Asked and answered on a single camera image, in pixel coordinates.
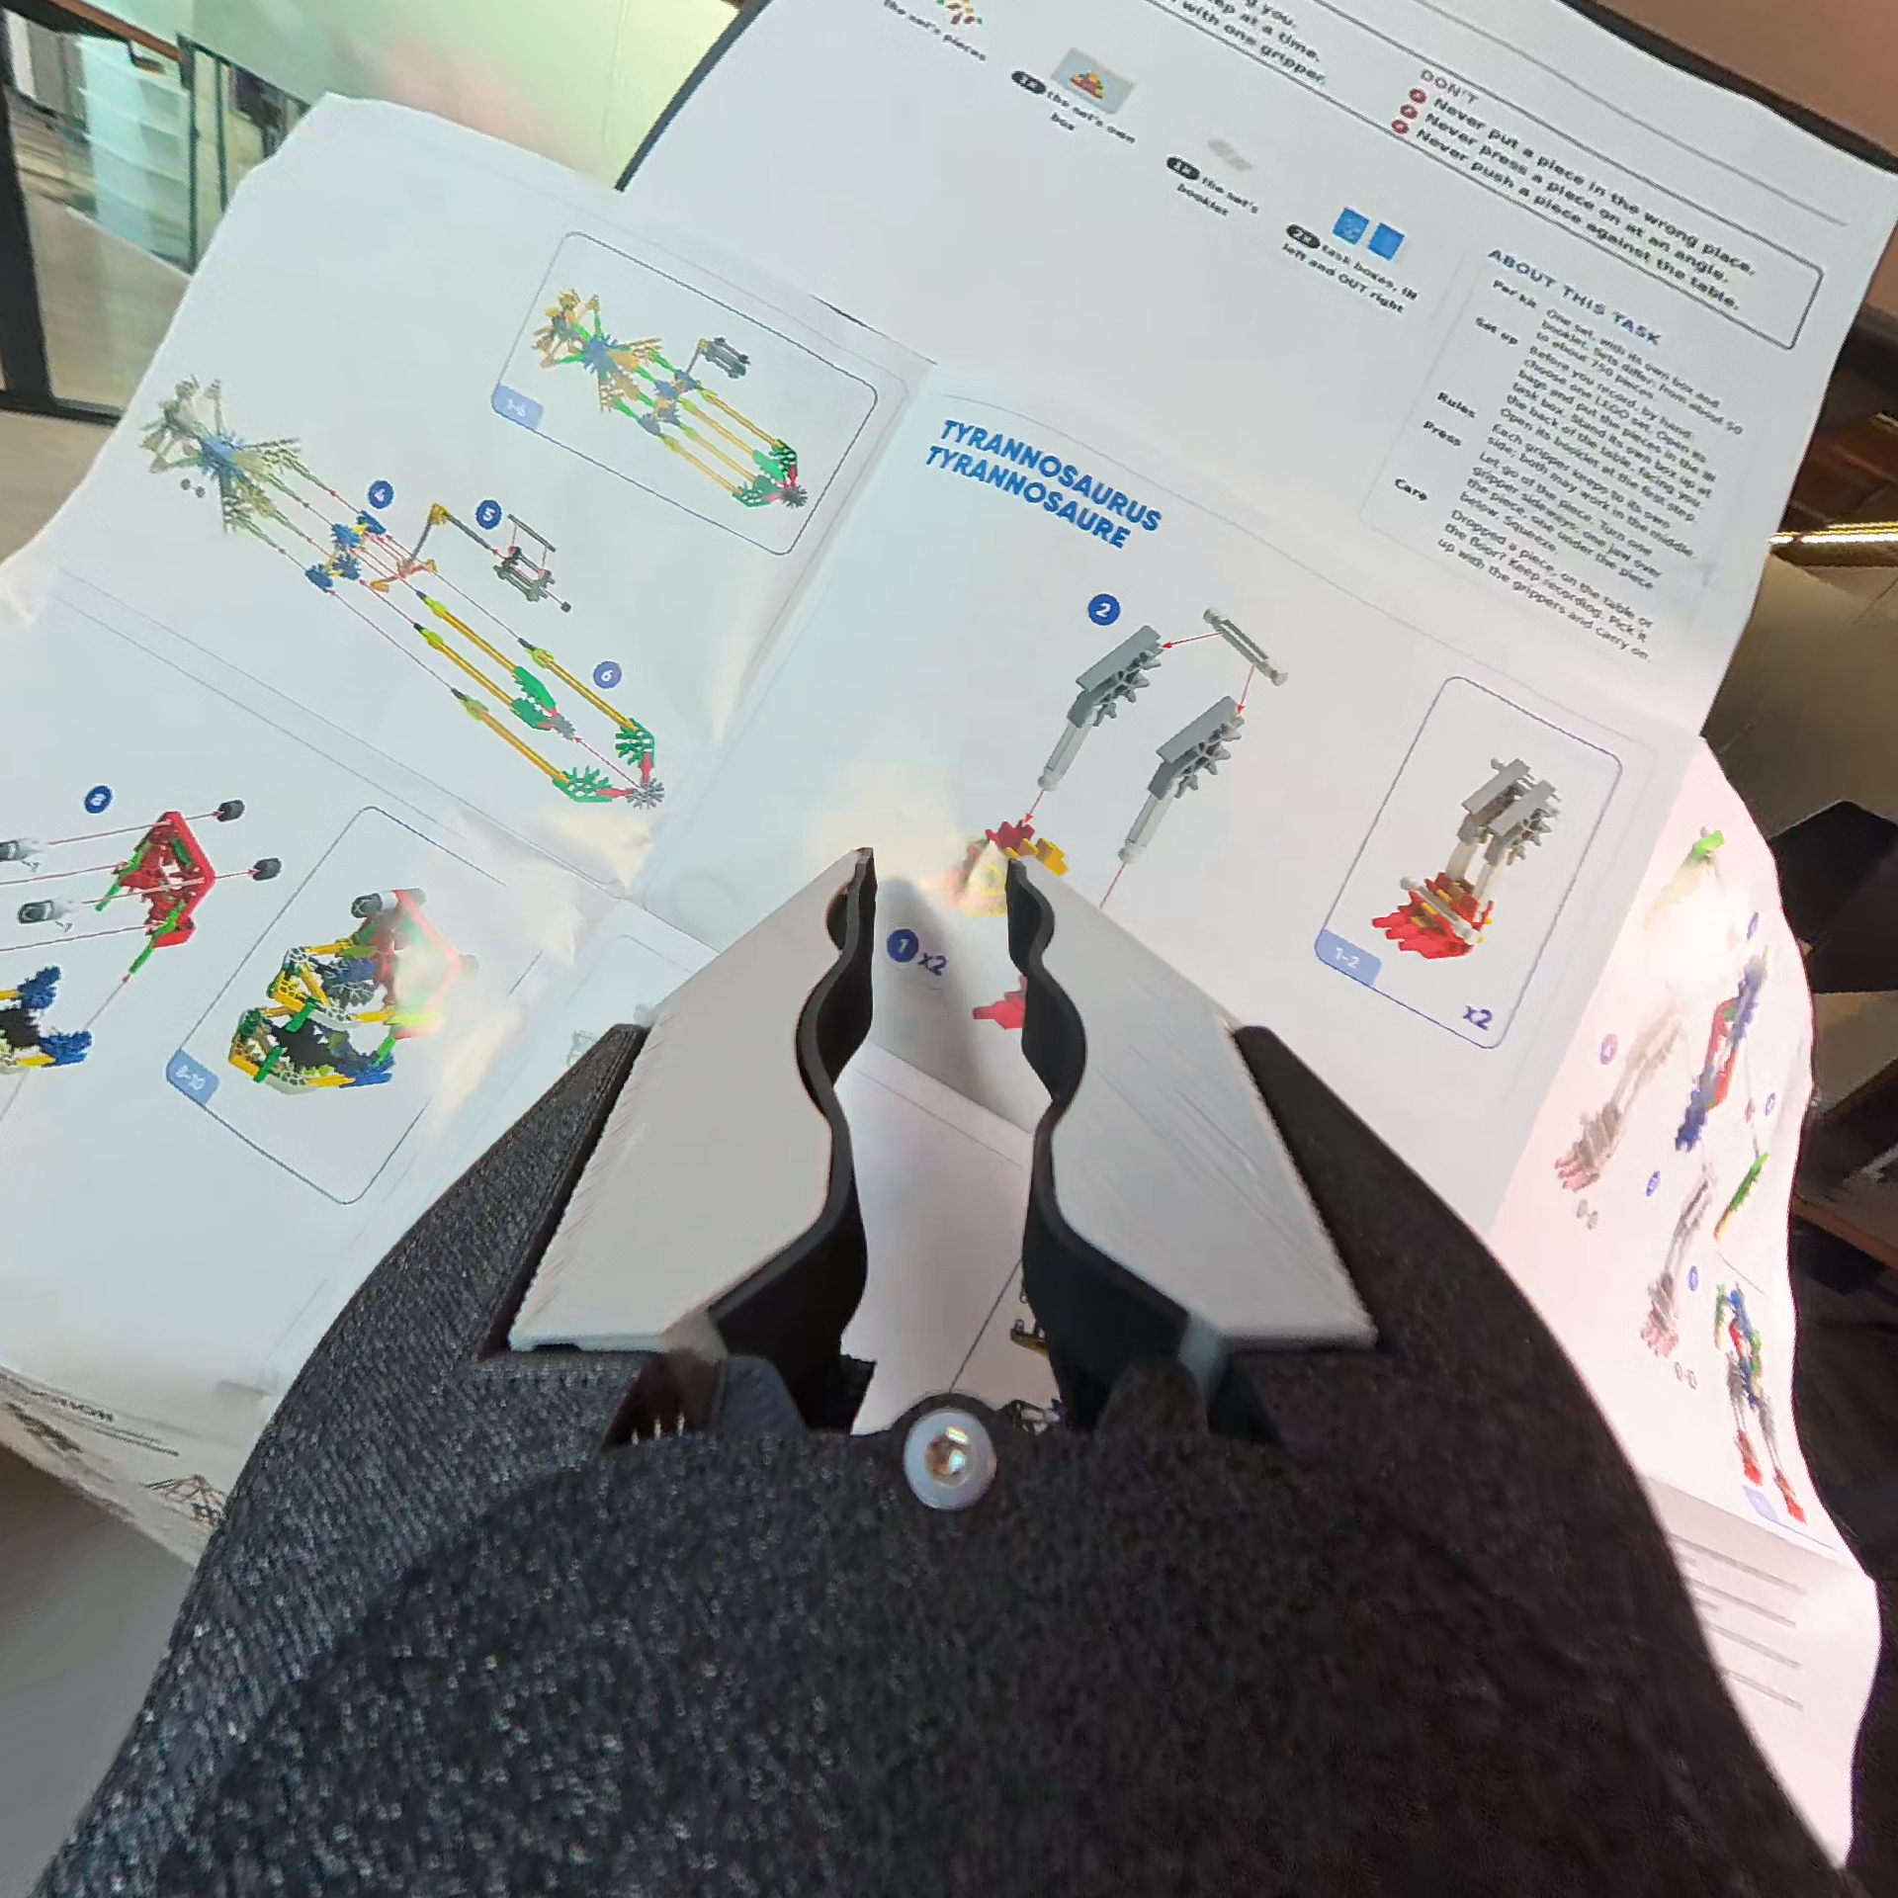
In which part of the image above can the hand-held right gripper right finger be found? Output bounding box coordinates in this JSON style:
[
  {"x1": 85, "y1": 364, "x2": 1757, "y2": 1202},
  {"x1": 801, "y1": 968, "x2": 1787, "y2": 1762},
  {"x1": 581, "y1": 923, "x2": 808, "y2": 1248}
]
[{"x1": 1006, "y1": 856, "x2": 1380, "y2": 1436}]

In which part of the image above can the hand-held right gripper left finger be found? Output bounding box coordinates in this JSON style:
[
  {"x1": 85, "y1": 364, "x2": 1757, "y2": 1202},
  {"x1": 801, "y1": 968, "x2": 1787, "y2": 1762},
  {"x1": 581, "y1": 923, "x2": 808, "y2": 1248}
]
[{"x1": 507, "y1": 846, "x2": 879, "y2": 1436}]

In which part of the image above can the white printed task sheet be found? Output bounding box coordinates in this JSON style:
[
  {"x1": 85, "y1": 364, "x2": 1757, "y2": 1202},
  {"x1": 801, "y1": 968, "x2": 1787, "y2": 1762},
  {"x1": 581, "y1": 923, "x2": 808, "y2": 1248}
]
[{"x1": 615, "y1": 0, "x2": 1898, "y2": 742}]

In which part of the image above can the folded building instruction booklet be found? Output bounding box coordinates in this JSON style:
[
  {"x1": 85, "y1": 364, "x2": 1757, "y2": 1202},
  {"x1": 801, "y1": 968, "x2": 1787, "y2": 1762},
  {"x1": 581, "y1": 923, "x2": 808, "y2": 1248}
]
[{"x1": 0, "y1": 92, "x2": 1862, "y2": 1870}]

